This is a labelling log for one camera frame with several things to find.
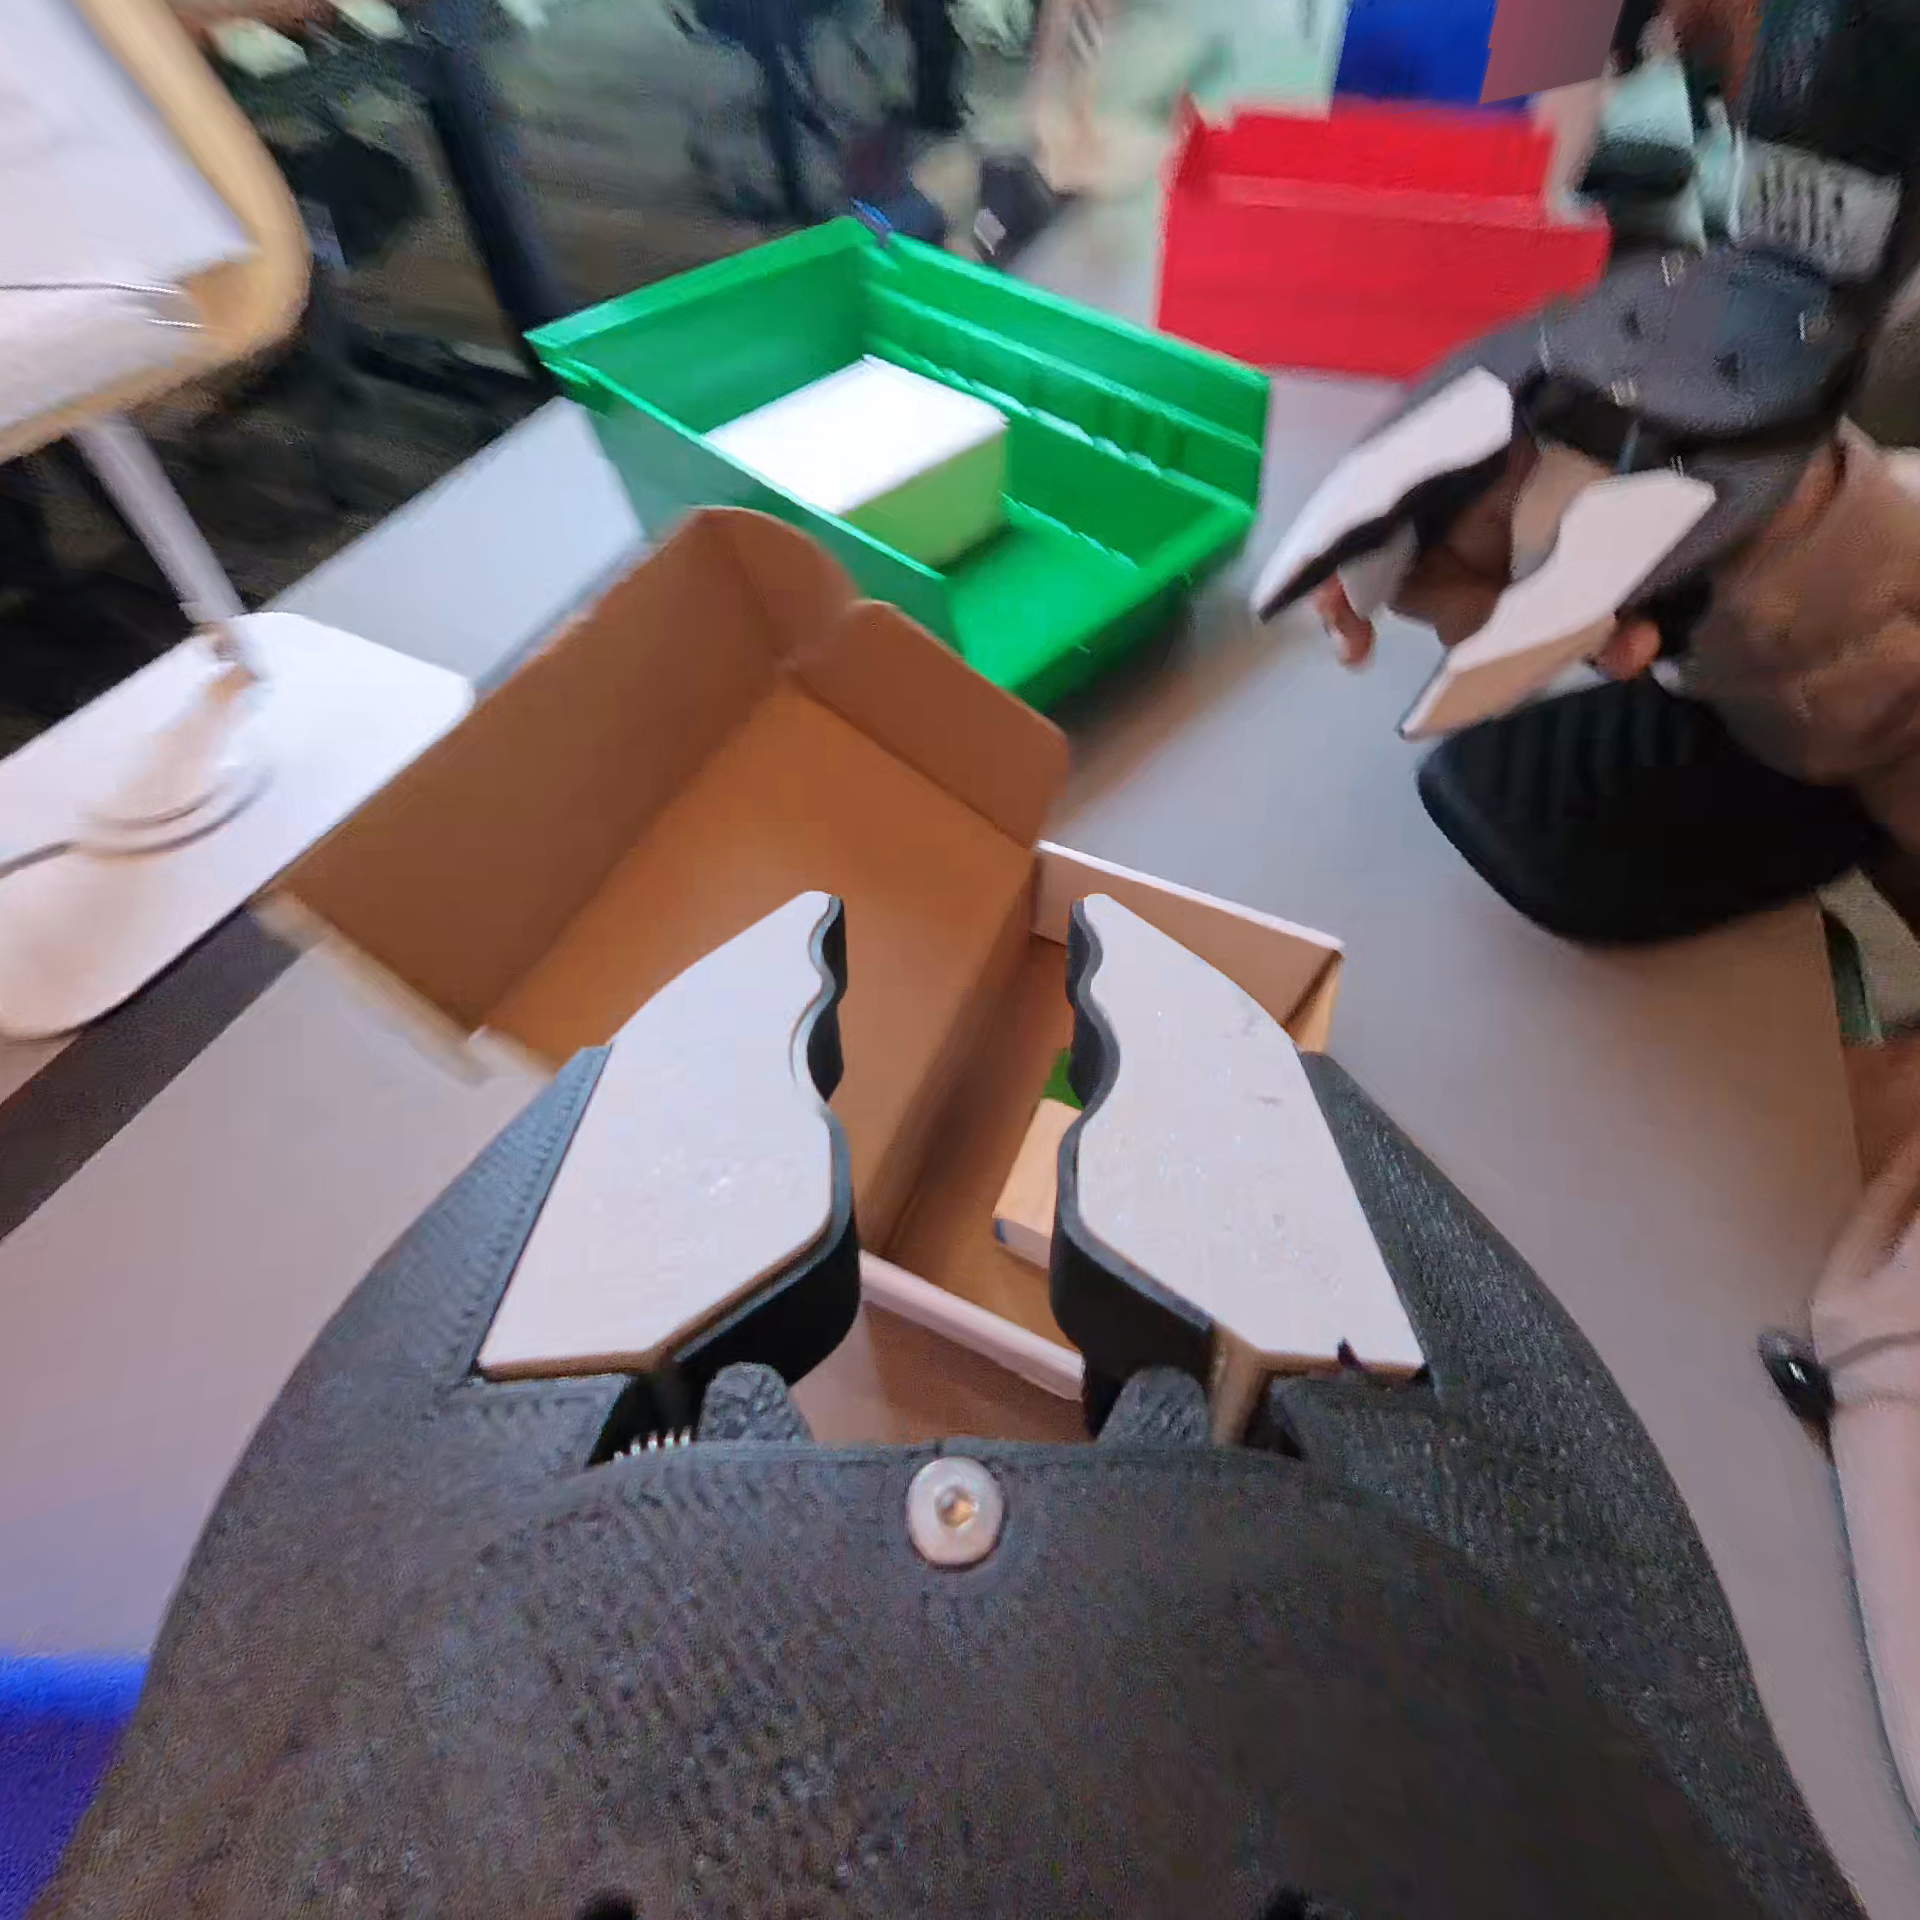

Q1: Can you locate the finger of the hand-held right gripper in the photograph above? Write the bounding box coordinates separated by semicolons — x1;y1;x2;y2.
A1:
1399;469;1719;741
1249;369;1519;624

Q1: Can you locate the red plastic bin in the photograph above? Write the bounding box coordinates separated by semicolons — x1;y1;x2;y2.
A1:
1154;97;1615;385

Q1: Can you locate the black cord toggle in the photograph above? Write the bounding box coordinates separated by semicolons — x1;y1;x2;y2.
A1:
1761;1328;1835;1431

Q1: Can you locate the black honeycomb wrist rest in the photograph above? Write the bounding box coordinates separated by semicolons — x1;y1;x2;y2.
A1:
1417;675;1892;946

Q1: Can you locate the white cardboard box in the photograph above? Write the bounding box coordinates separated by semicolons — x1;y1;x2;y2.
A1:
257;507;1345;1403

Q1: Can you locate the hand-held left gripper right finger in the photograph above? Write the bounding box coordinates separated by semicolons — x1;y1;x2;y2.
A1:
1049;896;1426;1396

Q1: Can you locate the person's right hand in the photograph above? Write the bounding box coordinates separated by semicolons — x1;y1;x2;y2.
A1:
1311;458;1520;672

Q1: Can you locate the blue plastic bin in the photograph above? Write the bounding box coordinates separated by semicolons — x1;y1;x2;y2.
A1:
0;1651;153;1907

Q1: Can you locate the wooden cube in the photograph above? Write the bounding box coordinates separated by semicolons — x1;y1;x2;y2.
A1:
993;1103;1081;1268

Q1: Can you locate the blue container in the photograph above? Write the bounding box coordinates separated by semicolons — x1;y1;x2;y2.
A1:
1335;0;1489;108

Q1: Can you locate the white document stand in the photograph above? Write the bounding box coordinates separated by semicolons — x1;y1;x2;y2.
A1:
0;285;481;1044

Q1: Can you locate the closed white box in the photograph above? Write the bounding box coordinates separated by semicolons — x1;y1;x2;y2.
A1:
702;356;1011;570

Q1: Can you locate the green plastic bin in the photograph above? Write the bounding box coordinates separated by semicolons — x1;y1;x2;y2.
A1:
526;216;1274;714

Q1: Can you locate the person's right forearm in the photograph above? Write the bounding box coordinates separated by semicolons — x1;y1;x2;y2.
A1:
1651;421;1920;842

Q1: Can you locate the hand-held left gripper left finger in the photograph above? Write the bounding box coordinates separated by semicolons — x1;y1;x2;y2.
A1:
478;892;865;1383

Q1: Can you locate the black table leg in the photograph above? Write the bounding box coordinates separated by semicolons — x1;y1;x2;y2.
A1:
404;0;560;332

